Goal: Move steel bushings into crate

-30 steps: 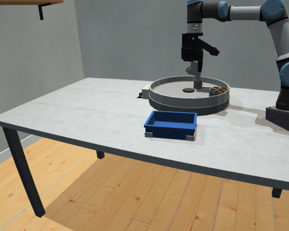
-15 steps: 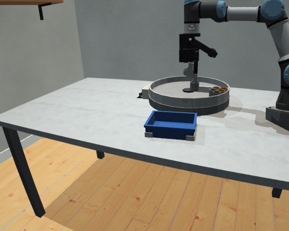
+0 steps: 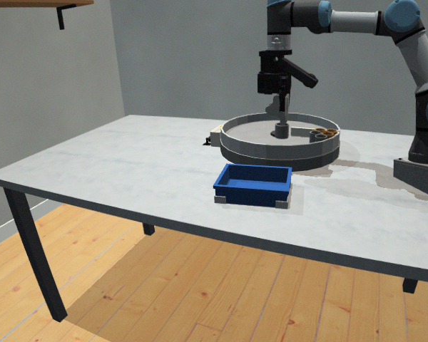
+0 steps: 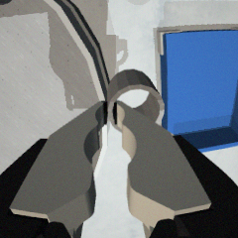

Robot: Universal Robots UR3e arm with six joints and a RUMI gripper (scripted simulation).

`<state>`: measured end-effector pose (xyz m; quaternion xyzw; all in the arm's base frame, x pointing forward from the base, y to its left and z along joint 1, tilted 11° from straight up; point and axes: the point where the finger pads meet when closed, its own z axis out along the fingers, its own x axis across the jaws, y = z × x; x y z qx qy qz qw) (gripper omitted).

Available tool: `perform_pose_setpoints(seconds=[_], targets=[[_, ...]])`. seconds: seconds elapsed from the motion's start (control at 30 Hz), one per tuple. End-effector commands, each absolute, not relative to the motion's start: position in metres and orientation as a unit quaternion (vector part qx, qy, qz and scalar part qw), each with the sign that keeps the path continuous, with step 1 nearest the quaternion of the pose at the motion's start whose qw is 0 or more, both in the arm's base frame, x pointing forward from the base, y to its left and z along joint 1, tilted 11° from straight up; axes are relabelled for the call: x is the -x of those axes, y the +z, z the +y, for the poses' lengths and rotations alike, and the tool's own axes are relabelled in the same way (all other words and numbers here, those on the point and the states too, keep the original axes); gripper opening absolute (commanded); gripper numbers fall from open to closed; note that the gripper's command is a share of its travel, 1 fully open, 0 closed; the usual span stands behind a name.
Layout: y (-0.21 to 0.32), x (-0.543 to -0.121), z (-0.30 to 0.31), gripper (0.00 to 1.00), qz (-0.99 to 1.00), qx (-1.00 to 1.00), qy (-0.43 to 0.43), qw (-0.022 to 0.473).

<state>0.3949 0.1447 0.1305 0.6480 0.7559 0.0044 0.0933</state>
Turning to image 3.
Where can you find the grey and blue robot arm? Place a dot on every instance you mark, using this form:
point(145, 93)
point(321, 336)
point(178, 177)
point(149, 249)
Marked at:
point(400, 21)

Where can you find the grey round turntable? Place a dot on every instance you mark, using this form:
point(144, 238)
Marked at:
point(254, 129)

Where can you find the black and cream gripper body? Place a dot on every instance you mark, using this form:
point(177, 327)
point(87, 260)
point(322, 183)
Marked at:
point(270, 77)

